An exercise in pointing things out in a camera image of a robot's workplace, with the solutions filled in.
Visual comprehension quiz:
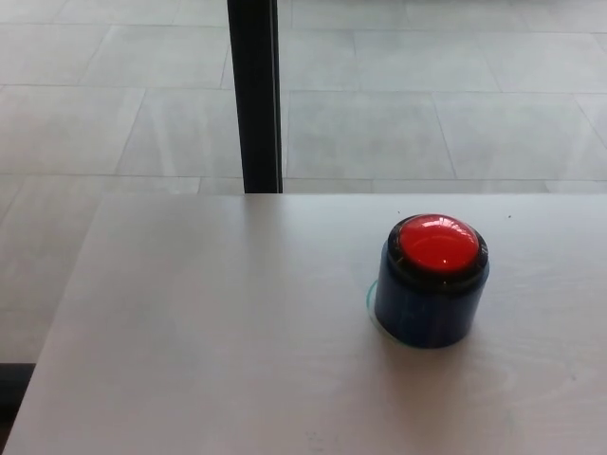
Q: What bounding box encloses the green drawn circle mark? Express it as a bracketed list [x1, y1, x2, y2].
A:
[364, 278, 404, 347]

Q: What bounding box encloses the red dome button blue base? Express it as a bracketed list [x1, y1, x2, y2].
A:
[373, 213, 491, 351]

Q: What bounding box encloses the black vertical frame post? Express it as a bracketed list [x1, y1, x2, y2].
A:
[226, 0, 285, 195]

